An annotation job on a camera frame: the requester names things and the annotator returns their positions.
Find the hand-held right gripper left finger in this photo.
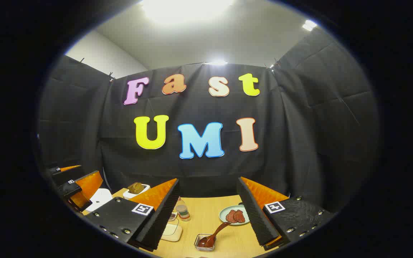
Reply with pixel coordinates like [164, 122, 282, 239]
[85, 178, 180, 252]

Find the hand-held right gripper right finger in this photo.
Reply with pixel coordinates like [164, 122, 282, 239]
[237, 177, 336, 251]

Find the white rice cooker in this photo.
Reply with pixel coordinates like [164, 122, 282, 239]
[85, 188, 114, 212]

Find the brown wooden spoon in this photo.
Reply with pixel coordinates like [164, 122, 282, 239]
[197, 221, 232, 248]

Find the wire chopstick holder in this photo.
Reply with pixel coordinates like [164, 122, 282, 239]
[194, 234, 217, 252]

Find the clear plastic bottle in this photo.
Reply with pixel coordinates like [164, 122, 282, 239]
[175, 196, 191, 222]

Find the pale green plate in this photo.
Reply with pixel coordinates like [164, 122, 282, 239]
[219, 205, 250, 226]

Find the white toaster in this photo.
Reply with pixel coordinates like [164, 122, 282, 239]
[123, 183, 151, 200]

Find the black backdrop cloth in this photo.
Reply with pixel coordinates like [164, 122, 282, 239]
[38, 28, 381, 215]

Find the large ceiling light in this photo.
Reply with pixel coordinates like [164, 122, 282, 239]
[140, 0, 236, 23]

